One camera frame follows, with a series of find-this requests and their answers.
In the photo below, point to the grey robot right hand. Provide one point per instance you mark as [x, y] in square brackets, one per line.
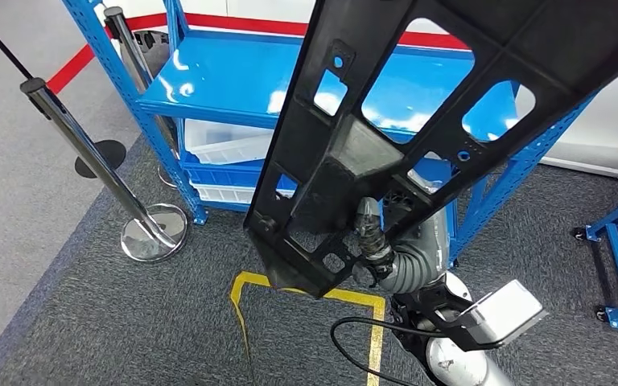
[372, 234]

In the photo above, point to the long black plastic part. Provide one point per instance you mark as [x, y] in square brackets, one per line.
[341, 160]

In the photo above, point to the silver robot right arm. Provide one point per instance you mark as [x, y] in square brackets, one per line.
[458, 367]

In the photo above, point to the blue metal shelf rack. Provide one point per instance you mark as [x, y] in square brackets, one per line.
[223, 80]

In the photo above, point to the yellow floor tape square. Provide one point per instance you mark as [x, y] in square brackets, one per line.
[377, 341]

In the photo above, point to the white ribbed plastic crate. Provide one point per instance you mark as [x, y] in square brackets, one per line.
[223, 194]

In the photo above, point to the translucent white plastic crate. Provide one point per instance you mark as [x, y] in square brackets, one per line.
[223, 146]

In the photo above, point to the red barrier belt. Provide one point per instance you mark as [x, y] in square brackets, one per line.
[234, 24]

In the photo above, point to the white car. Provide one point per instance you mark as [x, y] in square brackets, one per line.
[607, 128]

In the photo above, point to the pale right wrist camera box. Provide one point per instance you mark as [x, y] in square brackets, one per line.
[501, 314]

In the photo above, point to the black stanchion post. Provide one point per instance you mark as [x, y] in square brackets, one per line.
[101, 160]

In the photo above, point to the chrome stanchion post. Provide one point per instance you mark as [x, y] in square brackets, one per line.
[90, 154]
[128, 48]

